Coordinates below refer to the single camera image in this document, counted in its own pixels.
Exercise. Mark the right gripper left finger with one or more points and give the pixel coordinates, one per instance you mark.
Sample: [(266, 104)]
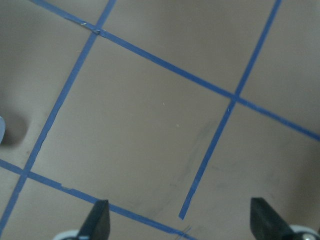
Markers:
[(96, 226)]

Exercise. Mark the light blue cup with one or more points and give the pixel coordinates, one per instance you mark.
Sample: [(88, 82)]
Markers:
[(2, 128)]

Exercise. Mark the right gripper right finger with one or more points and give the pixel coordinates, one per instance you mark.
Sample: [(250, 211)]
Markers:
[(267, 224)]

